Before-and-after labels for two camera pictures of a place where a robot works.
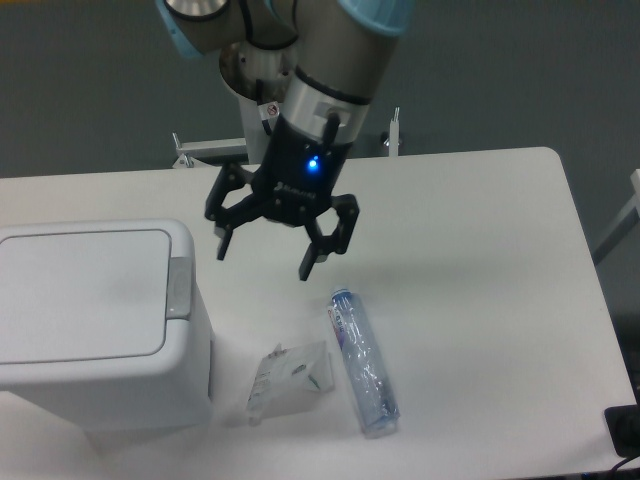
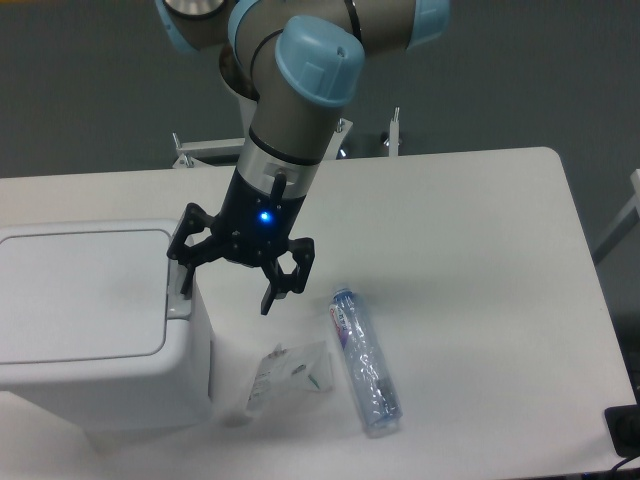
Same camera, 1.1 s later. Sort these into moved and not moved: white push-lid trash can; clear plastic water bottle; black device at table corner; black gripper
Moved: black gripper
Not moved: black device at table corner; clear plastic water bottle; white push-lid trash can
